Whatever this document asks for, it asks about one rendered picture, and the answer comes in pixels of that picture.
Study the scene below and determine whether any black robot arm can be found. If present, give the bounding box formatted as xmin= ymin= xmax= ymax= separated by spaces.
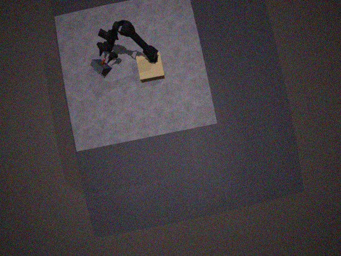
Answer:
xmin=98 ymin=20 xmax=158 ymax=62

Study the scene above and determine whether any dark grey sloped panel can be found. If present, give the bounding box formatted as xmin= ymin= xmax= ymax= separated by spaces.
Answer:
xmin=91 ymin=59 xmax=111 ymax=78

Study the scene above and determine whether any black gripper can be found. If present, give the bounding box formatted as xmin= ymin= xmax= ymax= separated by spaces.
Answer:
xmin=97 ymin=41 xmax=118 ymax=62

